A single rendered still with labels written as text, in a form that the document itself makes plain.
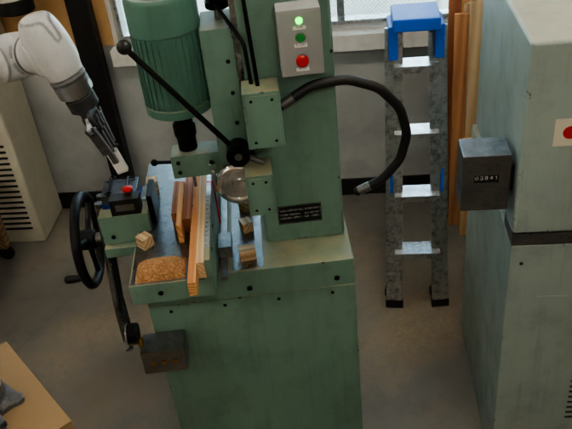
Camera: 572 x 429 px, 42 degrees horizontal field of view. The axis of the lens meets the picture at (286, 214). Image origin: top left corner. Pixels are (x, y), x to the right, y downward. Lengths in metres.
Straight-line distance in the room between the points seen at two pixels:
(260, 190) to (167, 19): 0.47
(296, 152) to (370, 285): 1.31
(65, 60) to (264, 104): 0.47
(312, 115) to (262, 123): 0.16
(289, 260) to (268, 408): 0.57
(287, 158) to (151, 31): 0.47
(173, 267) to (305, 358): 0.57
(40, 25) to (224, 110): 0.48
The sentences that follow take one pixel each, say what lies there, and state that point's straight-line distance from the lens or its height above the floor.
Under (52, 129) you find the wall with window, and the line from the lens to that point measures 3.76.
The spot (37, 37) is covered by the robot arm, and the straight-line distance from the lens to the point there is 1.80.
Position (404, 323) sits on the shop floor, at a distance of 2.96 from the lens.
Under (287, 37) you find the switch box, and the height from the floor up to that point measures 1.42.
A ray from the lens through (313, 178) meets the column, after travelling 1.96.
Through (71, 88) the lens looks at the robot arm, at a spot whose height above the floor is 1.34.
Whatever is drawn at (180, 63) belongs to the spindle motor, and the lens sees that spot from 1.83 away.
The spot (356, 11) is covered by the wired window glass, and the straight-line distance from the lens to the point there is 3.35.
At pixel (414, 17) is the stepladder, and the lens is 2.52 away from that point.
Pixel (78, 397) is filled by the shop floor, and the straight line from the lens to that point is 2.92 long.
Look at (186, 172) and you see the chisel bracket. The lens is 2.03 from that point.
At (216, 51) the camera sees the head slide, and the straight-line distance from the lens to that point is 1.83.
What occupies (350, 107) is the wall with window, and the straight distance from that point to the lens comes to 3.46.
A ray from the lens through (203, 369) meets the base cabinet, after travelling 2.24.
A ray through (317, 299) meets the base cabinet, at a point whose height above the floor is 0.67.
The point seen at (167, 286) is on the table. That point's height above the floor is 0.89.
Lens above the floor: 2.04
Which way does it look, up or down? 35 degrees down
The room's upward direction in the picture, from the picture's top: 7 degrees counter-clockwise
